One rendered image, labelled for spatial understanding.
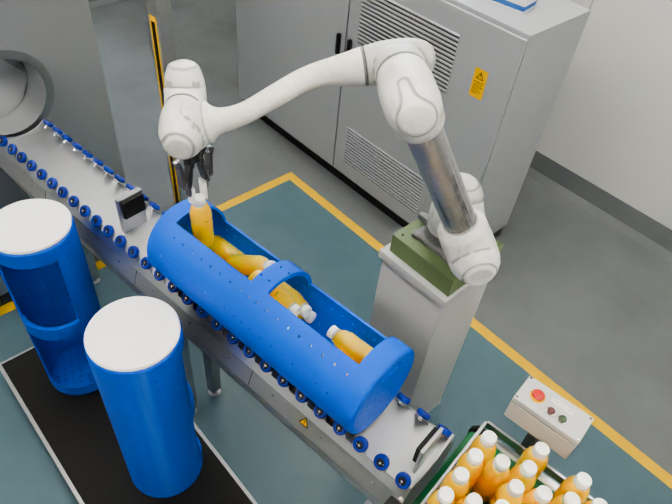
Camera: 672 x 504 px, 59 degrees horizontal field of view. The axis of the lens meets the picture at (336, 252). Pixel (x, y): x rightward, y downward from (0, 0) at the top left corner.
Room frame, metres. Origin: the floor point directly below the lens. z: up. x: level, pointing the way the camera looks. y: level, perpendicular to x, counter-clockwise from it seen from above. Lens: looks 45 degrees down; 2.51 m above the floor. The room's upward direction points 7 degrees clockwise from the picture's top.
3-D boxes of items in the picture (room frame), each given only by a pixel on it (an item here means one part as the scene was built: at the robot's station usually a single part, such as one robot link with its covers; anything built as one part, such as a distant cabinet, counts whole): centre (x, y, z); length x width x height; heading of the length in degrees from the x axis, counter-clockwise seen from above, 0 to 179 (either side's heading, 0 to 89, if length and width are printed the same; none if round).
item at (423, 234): (1.57, -0.37, 1.11); 0.22 x 0.18 x 0.06; 46
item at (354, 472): (1.41, 0.53, 0.79); 2.17 x 0.29 x 0.34; 54
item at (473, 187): (1.54, -0.38, 1.25); 0.18 x 0.16 x 0.22; 11
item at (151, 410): (1.03, 0.58, 0.59); 0.28 x 0.28 x 0.88
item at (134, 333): (1.03, 0.58, 1.03); 0.28 x 0.28 x 0.01
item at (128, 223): (1.58, 0.76, 1.00); 0.10 x 0.04 x 0.15; 144
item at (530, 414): (0.91, -0.65, 1.05); 0.20 x 0.10 x 0.10; 54
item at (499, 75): (3.38, -0.08, 0.72); 2.15 x 0.54 x 1.45; 47
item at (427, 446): (0.79, -0.31, 0.99); 0.10 x 0.02 x 0.12; 144
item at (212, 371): (1.47, 0.49, 0.31); 0.06 x 0.06 x 0.63; 54
